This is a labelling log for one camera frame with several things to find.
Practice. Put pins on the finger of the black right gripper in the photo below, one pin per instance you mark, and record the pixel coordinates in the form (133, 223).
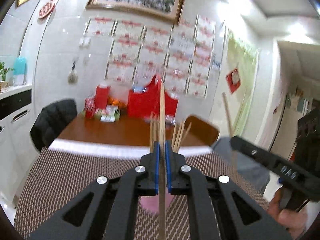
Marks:
(257, 154)

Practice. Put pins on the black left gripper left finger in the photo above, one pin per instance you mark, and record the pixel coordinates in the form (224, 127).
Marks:
(106, 208)

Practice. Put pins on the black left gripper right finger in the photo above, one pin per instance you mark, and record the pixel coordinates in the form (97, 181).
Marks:
(218, 209)

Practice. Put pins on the wooden chopstick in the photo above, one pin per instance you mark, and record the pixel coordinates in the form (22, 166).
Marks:
(162, 172)
(228, 116)
(173, 136)
(180, 127)
(155, 129)
(183, 135)
(151, 133)

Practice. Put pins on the right hand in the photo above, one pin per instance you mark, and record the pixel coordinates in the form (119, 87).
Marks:
(294, 221)

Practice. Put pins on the grey cloth on chair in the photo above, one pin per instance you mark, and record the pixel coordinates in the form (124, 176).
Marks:
(253, 172)

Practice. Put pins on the pink cylindrical utensil holder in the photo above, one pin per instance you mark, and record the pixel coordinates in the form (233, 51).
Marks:
(151, 204)

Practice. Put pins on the brown wooden chair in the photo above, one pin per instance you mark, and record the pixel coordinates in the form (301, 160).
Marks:
(201, 133)

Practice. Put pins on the wooden chopstick in holder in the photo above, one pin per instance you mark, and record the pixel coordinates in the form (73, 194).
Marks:
(183, 135)
(180, 127)

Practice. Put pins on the red diamond door decoration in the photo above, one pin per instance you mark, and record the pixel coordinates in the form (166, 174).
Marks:
(233, 80)

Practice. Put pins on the wooden chopstick in bundle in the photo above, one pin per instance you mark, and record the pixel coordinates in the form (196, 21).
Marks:
(155, 129)
(151, 133)

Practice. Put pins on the black jacket on chair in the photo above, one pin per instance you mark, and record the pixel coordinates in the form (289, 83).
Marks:
(51, 121)

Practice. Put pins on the white black sideboard cabinet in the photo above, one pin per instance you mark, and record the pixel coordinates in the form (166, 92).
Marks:
(17, 150)

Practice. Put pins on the red soda can pack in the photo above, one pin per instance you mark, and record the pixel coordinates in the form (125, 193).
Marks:
(89, 108)

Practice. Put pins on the red gift bag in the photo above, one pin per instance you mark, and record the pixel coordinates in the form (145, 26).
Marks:
(143, 104)

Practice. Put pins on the small red box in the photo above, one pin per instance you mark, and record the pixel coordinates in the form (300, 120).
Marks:
(101, 96)

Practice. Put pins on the green potted plant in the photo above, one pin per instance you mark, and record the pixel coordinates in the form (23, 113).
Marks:
(4, 71)

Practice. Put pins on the turquoise white container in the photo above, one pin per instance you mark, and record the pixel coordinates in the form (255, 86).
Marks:
(20, 70)

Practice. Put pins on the red round wall ornament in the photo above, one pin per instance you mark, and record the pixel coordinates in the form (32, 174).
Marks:
(46, 9)

